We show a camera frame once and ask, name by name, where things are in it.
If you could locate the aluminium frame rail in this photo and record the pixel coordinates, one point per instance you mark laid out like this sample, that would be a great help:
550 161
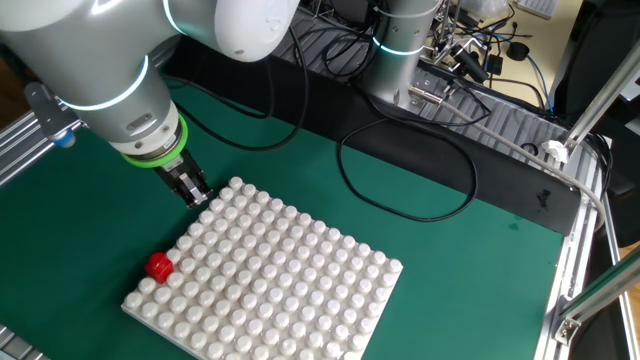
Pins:
20 155
570 260

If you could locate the aluminium frame post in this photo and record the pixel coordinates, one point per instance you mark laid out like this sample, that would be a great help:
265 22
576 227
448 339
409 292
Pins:
600 295
605 90

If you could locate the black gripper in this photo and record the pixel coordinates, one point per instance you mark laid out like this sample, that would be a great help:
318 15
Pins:
175 165

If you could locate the round black puck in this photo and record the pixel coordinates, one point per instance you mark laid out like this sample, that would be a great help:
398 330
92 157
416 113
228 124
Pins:
517 51

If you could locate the red single-stud block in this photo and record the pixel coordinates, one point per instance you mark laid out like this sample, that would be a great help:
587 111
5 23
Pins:
159 267

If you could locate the white crumpled tissue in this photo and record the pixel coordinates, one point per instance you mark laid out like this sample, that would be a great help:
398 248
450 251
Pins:
555 151

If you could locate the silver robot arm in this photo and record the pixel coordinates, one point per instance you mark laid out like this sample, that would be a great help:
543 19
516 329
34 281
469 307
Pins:
100 65

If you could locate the gray bracket with blue cap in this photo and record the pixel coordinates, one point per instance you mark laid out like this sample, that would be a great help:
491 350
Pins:
47 112

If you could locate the white studded baseplate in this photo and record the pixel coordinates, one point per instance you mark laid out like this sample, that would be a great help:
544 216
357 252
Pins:
270 285

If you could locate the green table mat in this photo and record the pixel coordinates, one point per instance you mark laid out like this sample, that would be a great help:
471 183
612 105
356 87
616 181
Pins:
450 300

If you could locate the black clamp-mounted camera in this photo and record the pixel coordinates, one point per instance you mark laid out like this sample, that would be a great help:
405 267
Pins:
470 62

